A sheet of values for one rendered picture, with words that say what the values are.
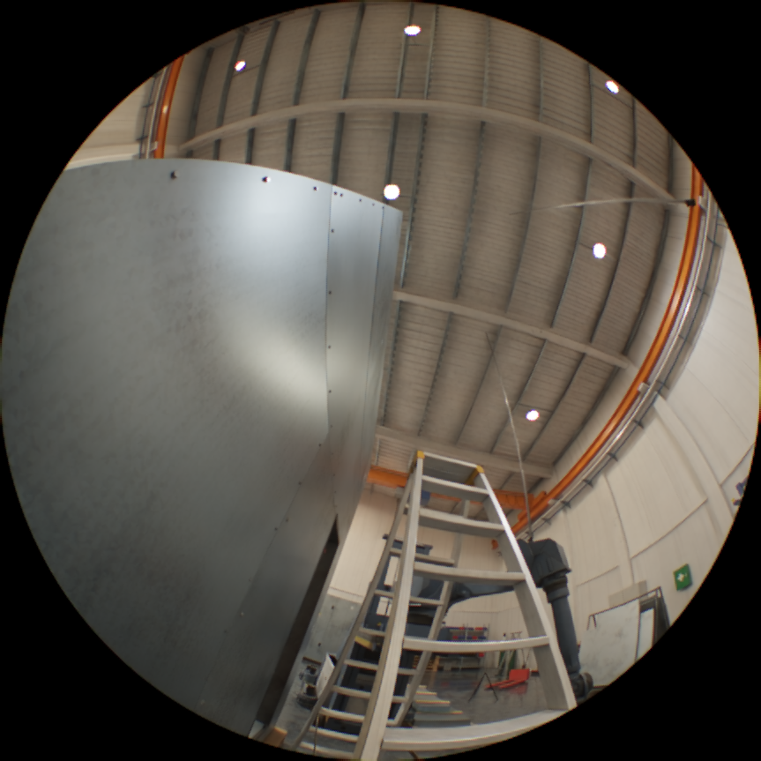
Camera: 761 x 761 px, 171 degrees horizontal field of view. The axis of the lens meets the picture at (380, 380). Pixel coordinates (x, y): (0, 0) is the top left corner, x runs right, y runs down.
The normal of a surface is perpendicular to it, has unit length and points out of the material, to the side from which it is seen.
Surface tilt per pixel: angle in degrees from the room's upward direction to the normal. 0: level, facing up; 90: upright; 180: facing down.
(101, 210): 90
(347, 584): 90
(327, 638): 90
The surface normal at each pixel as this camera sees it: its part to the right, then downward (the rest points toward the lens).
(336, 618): 0.10, -0.81
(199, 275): 0.97, 0.22
